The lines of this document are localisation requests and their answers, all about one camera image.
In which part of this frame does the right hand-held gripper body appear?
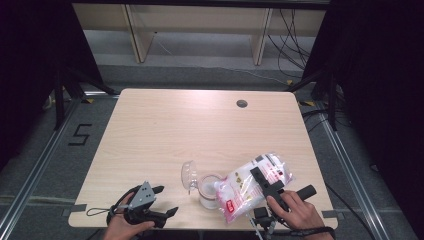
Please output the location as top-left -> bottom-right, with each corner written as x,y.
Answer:
247,184 -> 318,240

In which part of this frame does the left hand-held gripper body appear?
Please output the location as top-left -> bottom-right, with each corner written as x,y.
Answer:
123,180 -> 168,230

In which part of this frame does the red and white sugar pouch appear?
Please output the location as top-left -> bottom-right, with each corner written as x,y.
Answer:
214,152 -> 296,225

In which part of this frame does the person's right hand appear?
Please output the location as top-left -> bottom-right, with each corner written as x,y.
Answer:
265,189 -> 330,240

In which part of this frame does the person's left hand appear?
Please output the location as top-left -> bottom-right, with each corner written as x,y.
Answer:
102,190 -> 157,240

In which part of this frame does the black metal stand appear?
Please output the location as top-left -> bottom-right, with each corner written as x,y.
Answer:
52,65 -> 120,132
285,68 -> 340,132

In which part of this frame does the black curtain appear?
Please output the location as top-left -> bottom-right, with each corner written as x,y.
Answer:
0,0 -> 105,171
301,0 -> 424,236

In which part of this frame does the light wooden shelf unit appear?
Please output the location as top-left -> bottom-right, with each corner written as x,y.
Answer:
71,2 -> 328,66

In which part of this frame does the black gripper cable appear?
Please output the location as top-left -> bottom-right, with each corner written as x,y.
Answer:
105,184 -> 142,225
324,182 -> 378,240

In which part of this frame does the thin lanyard cord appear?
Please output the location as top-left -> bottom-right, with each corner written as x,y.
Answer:
85,206 -> 114,217

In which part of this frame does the black wrist strap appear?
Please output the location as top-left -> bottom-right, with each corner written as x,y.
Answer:
289,225 -> 337,240

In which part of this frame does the metal floor rail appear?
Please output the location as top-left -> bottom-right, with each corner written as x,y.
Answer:
315,101 -> 392,240
0,194 -> 76,206
0,97 -> 84,236

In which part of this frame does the thin white floor cable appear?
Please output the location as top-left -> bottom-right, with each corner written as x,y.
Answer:
153,34 -> 290,85

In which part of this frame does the tangle of black cables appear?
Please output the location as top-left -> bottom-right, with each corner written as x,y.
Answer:
267,8 -> 314,80

